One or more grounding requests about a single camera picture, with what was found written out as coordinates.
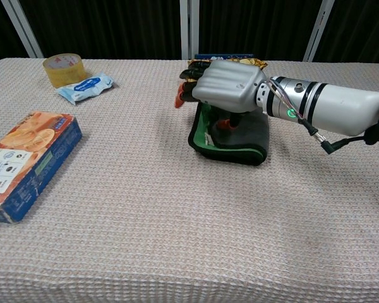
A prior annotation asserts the right robot hand grey orange-tipped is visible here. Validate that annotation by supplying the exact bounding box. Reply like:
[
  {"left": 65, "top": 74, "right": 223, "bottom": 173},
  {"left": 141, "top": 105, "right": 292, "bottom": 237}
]
[{"left": 174, "top": 59, "right": 268, "bottom": 131}]

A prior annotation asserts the green and grey cloth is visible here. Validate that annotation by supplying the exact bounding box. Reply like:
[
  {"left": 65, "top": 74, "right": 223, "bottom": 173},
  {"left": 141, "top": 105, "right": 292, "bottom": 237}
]
[{"left": 188, "top": 102, "right": 270, "bottom": 167}]

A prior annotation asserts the blue snack box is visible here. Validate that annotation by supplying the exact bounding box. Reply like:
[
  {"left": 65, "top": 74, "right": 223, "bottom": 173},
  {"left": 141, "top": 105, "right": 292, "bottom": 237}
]
[{"left": 194, "top": 53, "right": 255, "bottom": 61}]

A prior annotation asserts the gold snack package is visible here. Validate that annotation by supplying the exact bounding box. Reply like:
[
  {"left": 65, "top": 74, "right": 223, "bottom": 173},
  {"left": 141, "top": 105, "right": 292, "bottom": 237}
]
[{"left": 186, "top": 58, "right": 268, "bottom": 71}]

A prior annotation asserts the blue wet wipes pack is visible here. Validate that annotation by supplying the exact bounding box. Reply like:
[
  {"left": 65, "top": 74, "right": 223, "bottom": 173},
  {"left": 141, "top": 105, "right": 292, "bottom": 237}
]
[{"left": 56, "top": 71, "right": 114, "bottom": 106}]

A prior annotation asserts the beige woven tablecloth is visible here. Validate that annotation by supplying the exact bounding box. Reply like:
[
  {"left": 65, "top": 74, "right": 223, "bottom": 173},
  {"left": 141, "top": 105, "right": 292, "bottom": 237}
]
[{"left": 0, "top": 57, "right": 379, "bottom": 303}]

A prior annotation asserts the clear packing tape roll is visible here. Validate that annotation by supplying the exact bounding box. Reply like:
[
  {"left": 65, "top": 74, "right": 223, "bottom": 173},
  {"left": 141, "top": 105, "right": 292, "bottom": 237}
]
[{"left": 42, "top": 53, "right": 87, "bottom": 88}]

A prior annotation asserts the orange and blue cracker box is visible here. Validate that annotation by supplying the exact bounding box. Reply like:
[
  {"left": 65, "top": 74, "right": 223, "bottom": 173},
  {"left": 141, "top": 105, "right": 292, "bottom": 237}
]
[{"left": 0, "top": 110, "right": 83, "bottom": 224}]

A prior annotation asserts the white metal frame post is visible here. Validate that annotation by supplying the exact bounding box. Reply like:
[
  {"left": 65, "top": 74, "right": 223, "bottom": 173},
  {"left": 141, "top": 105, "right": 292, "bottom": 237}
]
[
  {"left": 179, "top": 0, "right": 200, "bottom": 60},
  {"left": 303, "top": 0, "right": 335, "bottom": 62},
  {"left": 0, "top": 0, "right": 44, "bottom": 59}
]

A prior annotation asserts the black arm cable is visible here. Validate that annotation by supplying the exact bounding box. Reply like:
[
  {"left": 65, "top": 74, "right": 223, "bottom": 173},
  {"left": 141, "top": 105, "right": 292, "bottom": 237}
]
[{"left": 298, "top": 90, "right": 379, "bottom": 155}]

